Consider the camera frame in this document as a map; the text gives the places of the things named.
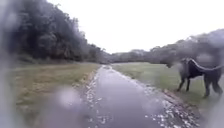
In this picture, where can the grey paved path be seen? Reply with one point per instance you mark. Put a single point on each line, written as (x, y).
(116, 96)

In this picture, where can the grass field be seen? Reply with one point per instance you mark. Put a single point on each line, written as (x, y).
(43, 83)
(156, 75)

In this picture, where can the wood of dark trees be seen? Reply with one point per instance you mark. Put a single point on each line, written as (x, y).
(46, 33)

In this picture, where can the black dog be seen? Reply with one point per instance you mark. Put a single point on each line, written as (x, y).
(191, 70)

